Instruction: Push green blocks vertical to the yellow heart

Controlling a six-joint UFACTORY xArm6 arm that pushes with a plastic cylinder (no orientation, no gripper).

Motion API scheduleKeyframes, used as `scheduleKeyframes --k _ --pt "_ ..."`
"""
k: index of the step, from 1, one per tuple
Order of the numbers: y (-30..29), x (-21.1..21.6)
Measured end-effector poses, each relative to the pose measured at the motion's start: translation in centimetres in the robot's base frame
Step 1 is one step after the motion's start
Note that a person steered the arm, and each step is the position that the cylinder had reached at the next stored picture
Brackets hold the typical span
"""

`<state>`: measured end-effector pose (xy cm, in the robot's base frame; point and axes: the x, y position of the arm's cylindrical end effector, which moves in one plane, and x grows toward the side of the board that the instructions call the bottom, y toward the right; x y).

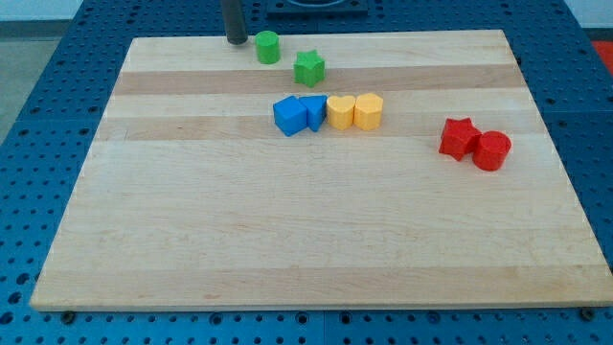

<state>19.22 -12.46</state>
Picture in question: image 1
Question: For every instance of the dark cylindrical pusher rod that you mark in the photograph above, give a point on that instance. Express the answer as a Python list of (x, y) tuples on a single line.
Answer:
[(234, 21)]

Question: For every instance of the green cylinder block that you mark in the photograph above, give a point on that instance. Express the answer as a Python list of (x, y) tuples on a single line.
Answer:
[(267, 47)]

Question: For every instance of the green star block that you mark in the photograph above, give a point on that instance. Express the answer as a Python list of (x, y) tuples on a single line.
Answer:
[(309, 68)]

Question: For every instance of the yellow heart block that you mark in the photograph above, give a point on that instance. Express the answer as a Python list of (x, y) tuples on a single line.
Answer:
[(340, 111)]

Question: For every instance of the blue cube block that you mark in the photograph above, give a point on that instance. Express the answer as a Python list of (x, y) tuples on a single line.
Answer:
[(290, 115)]

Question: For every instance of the blue triangle block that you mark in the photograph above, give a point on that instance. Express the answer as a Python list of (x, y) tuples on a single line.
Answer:
[(316, 107)]

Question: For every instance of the yellow hexagon block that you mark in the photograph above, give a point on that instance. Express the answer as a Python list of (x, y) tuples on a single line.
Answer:
[(368, 111)]

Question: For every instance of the light wooden board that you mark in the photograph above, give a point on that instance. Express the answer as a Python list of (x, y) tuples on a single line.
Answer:
[(190, 198)]

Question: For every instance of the red star block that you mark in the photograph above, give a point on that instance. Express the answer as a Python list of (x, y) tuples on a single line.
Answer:
[(459, 138)]

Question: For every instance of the red cylinder block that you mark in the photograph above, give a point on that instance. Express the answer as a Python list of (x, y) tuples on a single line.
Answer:
[(491, 151)]

